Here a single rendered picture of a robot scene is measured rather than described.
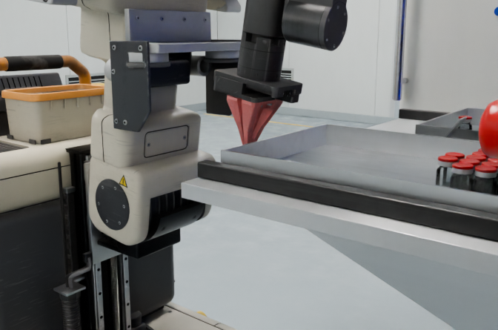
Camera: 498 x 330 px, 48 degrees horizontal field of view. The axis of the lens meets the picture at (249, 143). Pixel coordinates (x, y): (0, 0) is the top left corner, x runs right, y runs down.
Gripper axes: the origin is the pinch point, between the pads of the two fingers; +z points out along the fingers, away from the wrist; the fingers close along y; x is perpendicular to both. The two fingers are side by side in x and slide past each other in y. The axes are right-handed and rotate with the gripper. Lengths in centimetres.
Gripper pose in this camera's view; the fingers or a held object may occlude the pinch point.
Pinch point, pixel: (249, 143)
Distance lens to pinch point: 74.7
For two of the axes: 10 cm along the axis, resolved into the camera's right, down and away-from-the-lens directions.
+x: 6.1, -1.6, 7.8
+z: -1.3, 9.5, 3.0
